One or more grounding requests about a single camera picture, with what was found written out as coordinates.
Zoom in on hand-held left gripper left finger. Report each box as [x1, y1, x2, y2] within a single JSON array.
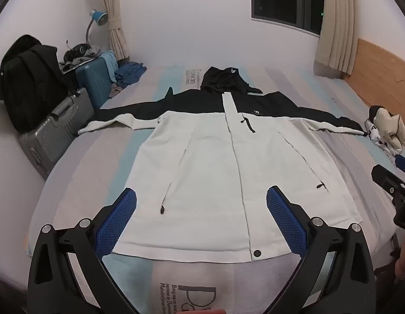
[[27, 188, 142, 314]]

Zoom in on folded white printed clothes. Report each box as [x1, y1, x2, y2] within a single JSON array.
[[364, 105, 405, 156]]

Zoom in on wooden headboard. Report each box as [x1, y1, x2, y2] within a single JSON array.
[[341, 38, 405, 118]]

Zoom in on pile of dark clothes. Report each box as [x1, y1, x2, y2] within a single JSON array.
[[60, 43, 102, 72]]

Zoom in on teal hard suitcase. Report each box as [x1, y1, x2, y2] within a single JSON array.
[[75, 55, 115, 110]]

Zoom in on crumpled blue clothes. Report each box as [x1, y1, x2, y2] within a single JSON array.
[[115, 61, 147, 89]]

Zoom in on grey hard suitcase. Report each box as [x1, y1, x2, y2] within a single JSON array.
[[18, 88, 95, 180]]

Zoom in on bed with striped sheet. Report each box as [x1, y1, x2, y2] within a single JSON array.
[[24, 64, 405, 314]]

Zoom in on beige tied curtain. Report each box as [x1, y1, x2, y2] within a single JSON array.
[[98, 0, 130, 63]]

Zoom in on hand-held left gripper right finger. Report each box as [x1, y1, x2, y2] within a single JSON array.
[[264, 186, 377, 314]]

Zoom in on blue desk lamp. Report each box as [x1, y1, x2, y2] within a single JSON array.
[[85, 9, 108, 46]]

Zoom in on beige pleated curtain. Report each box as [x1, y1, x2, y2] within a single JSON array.
[[314, 0, 362, 79]]

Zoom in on white and black jacket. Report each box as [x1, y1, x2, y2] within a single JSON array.
[[78, 66, 370, 263]]

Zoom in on black backpack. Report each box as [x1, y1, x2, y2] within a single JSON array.
[[0, 34, 70, 134]]

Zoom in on light blue cloth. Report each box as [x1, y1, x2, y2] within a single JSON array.
[[99, 51, 119, 84]]

